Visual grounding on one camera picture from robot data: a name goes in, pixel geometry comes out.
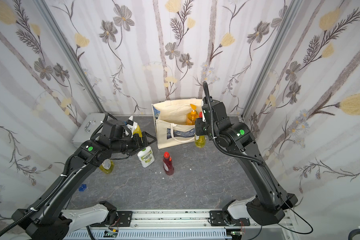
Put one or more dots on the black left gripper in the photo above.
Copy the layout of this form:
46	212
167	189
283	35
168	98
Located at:
139	142

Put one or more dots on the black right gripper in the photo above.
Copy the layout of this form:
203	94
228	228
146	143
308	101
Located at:
200	127

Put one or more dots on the yellow-green dish soap red cap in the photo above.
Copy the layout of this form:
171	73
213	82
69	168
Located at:
200	140

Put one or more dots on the red dish soap bottle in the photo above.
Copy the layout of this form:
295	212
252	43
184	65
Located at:
168	164

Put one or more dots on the orange pump soap bottle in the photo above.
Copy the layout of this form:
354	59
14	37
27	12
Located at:
192	115

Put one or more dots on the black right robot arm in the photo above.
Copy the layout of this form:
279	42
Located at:
237	141

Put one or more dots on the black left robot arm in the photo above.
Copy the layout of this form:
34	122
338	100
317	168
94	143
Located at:
44	220

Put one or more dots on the large yellow pump soap bottle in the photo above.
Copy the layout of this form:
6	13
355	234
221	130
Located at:
133	127

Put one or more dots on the cream starry night tote bag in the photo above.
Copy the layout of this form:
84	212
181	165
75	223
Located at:
170	119

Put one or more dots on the white bottle green cap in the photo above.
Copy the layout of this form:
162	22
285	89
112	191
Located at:
146	156

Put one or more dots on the silver metal case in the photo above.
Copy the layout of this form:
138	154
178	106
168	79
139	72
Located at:
88	127

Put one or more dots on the small blue object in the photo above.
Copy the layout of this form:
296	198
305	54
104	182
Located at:
82	187

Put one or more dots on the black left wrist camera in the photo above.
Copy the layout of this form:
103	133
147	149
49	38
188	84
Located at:
113	130

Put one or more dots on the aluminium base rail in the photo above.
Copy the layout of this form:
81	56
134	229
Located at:
193	224

